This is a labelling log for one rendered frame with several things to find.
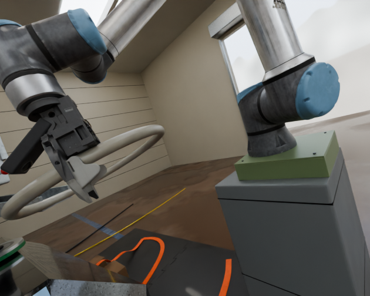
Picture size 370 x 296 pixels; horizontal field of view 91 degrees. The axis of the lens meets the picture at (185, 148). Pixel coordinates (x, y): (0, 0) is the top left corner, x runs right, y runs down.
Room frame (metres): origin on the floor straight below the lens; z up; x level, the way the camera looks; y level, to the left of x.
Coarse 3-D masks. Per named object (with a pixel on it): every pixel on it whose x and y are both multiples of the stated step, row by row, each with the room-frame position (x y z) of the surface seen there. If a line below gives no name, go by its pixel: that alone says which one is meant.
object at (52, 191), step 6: (60, 186) 0.70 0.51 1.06; (66, 186) 0.69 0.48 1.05; (48, 192) 0.71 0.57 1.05; (54, 192) 0.71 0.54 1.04; (60, 192) 0.70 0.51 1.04; (0, 198) 0.78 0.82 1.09; (6, 198) 0.77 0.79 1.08; (36, 198) 0.59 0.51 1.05; (42, 198) 0.72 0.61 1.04; (0, 204) 0.63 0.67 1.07; (30, 204) 0.59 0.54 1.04; (54, 204) 0.63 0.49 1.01; (0, 210) 0.63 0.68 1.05; (42, 210) 0.59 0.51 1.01; (0, 216) 0.63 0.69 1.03
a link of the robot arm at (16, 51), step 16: (0, 32) 0.35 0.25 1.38; (16, 32) 0.36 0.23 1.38; (0, 48) 0.34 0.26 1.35; (16, 48) 0.35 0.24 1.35; (32, 48) 0.36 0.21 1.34; (0, 64) 0.34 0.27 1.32; (16, 64) 0.34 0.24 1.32; (32, 64) 0.36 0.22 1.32; (48, 64) 0.38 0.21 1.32; (0, 80) 0.35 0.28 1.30
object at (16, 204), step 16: (144, 128) 0.47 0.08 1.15; (160, 128) 0.54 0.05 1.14; (112, 144) 0.39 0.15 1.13; (128, 144) 0.43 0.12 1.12; (144, 144) 0.76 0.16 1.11; (96, 160) 0.38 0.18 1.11; (128, 160) 0.81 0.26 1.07; (48, 176) 0.35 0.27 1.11; (32, 192) 0.35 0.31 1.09; (64, 192) 0.67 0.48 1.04; (16, 208) 0.37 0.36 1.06; (32, 208) 0.53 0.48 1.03
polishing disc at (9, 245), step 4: (12, 240) 0.84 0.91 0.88; (16, 240) 0.82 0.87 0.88; (20, 240) 0.80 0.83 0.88; (0, 244) 0.84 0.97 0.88; (4, 244) 0.82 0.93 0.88; (8, 244) 0.79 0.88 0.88; (12, 244) 0.77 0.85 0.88; (16, 244) 0.77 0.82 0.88; (4, 248) 0.75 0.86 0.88; (8, 248) 0.74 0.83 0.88; (12, 248) 0.74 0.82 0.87; (0, 252) 0.72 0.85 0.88; (4, 252) 0.72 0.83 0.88; (8, 252) 0.73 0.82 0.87; (0, 256) 0.70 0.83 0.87
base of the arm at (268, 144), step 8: (272, 128) 0.68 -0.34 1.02; (280, 128) 0.68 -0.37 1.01; (248, 136) 0.76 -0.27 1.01; (256, 136) 0.71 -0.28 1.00; (264, 136) 0.69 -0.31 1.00; (272, 136) 0.68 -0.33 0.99; (280, 136) 0.68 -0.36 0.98; (288, 136) 0.68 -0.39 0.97; (248, 144) 0.77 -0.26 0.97; (256, 144) 0.71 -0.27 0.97; (264, 144) 0.69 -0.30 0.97; (272, 144) 0.68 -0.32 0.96; (280, 144) 0.68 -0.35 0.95; (288, 144) 0.67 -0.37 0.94; (296, 144) 0.69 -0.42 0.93; (248, 152) 0.76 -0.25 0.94; (256, 152) 0.71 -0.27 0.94; (264, 152) 0.69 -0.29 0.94; (272, 152) 0.67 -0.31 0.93; (280, 152) 0.67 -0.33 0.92
